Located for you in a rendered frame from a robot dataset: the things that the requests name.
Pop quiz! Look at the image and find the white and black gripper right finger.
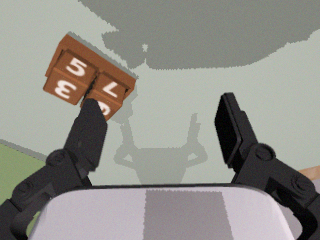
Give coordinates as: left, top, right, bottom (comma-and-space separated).
214, 92, 320, 240

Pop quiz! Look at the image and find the brown wooden number cube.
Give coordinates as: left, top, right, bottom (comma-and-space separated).
80, 72, 126, 121
43, 51, 96, 105

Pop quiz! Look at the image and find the brown wooden tray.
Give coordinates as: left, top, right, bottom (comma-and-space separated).
45, 34, 136, 101

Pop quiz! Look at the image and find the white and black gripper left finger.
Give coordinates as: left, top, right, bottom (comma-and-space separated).
0, 98, 108, 240

